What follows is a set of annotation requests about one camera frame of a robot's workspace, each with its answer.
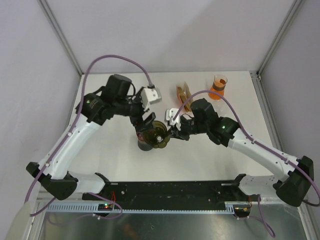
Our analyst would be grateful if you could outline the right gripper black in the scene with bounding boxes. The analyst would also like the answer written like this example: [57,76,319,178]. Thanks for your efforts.
[167,117,209,141]

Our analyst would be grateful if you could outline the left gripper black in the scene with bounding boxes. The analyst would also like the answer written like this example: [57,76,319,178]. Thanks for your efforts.
[113,86,155,132]

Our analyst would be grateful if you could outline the olive green plastic dripper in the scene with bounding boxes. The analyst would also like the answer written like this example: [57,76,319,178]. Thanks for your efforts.
[142,120,170,149]

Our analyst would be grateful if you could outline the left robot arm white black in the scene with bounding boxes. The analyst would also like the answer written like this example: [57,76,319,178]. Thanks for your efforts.
[26,74,162,201]

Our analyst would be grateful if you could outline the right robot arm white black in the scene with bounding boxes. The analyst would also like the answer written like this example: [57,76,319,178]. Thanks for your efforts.
[165,98,314,207]

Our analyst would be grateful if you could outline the brown paper coffee filters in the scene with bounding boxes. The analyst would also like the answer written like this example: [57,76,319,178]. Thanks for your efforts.
[180,85,193,113]

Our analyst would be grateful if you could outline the orange coffee filter box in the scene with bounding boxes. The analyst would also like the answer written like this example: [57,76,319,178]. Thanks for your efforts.
[176,82,192,113]

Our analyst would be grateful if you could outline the clear plastic dripper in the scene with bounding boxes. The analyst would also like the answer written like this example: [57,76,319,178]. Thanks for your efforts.
[213,99,229,117]

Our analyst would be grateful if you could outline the grey carafe with red rim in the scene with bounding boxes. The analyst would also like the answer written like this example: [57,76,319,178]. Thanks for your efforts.
[137,140,153,152]

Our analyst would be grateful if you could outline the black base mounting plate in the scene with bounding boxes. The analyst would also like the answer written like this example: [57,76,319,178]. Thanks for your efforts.
[98,180,248,209]

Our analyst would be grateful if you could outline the glass beaker with orange contents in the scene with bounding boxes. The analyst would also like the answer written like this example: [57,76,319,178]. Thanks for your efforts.
[208,74,228,101]

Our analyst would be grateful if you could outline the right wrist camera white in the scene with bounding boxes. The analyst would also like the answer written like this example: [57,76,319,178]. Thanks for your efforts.
[164,108,181,130]

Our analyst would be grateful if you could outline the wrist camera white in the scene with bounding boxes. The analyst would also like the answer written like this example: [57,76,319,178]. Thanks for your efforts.
[140,87,162,109]
[164,108,181,130]

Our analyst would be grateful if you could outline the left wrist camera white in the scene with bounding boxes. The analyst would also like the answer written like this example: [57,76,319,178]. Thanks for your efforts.
[140,87,162,109]

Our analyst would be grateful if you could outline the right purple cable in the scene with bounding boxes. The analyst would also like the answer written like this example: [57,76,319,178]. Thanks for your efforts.
[174,89,316,238]

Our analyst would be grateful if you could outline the purple cable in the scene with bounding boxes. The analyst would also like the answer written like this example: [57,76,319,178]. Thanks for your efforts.
[24,54,157,227]
[174,89,316,238]

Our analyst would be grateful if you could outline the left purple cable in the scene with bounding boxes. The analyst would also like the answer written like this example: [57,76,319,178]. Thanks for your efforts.
[24,54,157,227]

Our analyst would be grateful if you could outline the aluminium frame rail right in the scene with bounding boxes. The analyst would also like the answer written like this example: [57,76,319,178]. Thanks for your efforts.
[250,72,313,207]

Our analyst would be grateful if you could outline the grey slotted cable duct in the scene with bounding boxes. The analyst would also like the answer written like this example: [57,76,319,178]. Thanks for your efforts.
[46,201,251,214]

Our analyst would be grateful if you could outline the aluminium frame post left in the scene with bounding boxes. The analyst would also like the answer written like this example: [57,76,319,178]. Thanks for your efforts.
[37,0,83,77]

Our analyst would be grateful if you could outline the aluminium frame post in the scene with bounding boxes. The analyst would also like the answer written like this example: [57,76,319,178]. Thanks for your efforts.
[256,0,306,76]
[37,0,83,77]

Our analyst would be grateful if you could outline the aluminium frame post right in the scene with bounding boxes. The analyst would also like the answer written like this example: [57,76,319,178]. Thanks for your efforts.
[256,0,306,76]

